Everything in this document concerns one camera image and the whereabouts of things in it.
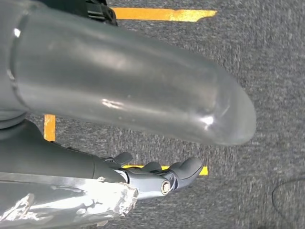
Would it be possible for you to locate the black robot body part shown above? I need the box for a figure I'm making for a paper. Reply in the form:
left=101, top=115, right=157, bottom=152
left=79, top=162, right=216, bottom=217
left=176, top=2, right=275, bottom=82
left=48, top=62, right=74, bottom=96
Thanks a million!
left=35, top=0, right=118, bottom=27

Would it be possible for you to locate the yellow floor tape outline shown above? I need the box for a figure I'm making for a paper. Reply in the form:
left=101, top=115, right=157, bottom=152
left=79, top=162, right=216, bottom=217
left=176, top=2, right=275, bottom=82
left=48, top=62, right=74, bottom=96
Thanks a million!
left=44, top=8, right=218, bottom=177

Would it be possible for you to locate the black floor cable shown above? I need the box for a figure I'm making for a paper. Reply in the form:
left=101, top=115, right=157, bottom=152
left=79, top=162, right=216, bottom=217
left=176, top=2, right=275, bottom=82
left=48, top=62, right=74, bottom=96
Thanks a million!
left=272, top=176, right=305, bottom=222

